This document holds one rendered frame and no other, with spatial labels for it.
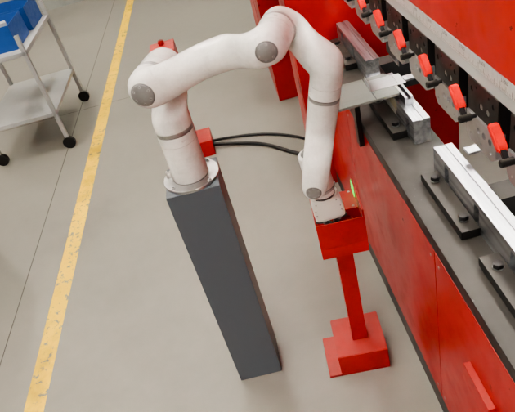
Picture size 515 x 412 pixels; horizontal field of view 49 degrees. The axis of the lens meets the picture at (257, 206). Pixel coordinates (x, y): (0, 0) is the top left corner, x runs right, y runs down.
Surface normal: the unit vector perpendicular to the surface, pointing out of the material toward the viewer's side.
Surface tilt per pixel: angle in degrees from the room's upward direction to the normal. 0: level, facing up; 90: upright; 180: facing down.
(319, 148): 46
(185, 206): 90
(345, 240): 90
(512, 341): 0
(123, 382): 0
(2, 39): 90
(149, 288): 0
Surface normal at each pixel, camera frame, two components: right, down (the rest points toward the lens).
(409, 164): -0.22, -0.77
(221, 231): 0.11, 0.58
